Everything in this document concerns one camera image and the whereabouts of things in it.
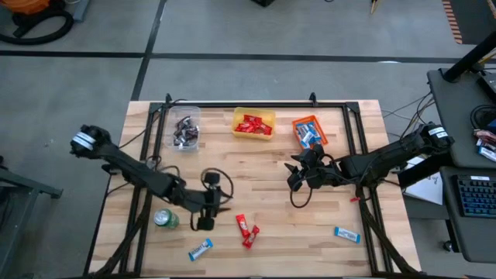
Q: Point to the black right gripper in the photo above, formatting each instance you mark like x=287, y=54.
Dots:
x=317, y=172

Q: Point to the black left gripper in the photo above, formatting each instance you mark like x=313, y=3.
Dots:
x=205, y=201

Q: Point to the blue white mini bar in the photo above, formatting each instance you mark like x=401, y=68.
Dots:
x=314, y=129
x=300, y=131
x=347, y=235
x=200, y=249
x=308, y=138

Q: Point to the red KitKat mini bar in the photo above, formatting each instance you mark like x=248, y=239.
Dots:
x=250, y=118
x=250, y=237
x=266, y=130
x=243, y=128
x=258, y=126
x=243, y=226

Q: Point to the brown Hershey's mini bar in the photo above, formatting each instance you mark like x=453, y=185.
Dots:
x=193, y=125
x=185, y=121
x=190, y=135
x=180, y=142
x=179, y=133

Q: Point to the clear plastic bin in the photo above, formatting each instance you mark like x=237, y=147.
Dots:
x=168, y=116

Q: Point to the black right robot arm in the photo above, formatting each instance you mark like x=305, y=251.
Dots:
x=387, y=155

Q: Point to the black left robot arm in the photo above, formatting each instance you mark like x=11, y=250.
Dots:
x=131, y=170

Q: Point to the blue white candy pack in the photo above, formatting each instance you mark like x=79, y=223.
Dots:
x=482, y=144
x=487, y=153

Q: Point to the dark red candy pack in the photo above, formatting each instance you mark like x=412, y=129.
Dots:
x=484, y=136

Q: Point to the orange plastic basket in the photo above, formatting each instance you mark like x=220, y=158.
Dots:
x=323, y=137

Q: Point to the green soda can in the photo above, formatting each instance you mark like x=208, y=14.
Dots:
x=164, y=218

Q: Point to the small red clip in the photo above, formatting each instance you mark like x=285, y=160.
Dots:
x=354, y=200

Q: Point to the yellow plastic bin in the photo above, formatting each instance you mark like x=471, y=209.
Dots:
x=240, y=112

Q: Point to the white paper sheet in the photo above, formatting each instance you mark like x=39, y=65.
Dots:
x=426, y=191

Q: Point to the grey desk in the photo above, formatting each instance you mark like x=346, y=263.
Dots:
x=453, y=116

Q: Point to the black floor object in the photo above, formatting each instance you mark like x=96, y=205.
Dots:
x=263, y=2

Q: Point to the black caster wheel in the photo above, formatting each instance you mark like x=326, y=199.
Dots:
x=449, y=246

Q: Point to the pale wooden stick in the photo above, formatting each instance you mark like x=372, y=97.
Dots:
x=374, y=5

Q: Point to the black backlit keyboard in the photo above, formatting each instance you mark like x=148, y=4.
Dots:
x=478, y=195

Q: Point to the grey keyboard shelf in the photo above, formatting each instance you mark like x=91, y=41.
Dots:
x=472, y=236

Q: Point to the black slanted pole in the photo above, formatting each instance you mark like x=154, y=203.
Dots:
x=465, y=62

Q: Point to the black laptop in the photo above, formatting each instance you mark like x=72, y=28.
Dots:
x=489, y=87

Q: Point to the dark mat orange striped edge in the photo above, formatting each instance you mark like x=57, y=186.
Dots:
x=476, y=19

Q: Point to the grey power strip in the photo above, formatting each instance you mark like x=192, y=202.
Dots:
x=80, y=9

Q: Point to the orange shop vacuum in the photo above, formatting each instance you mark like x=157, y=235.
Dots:
x=23, y=4

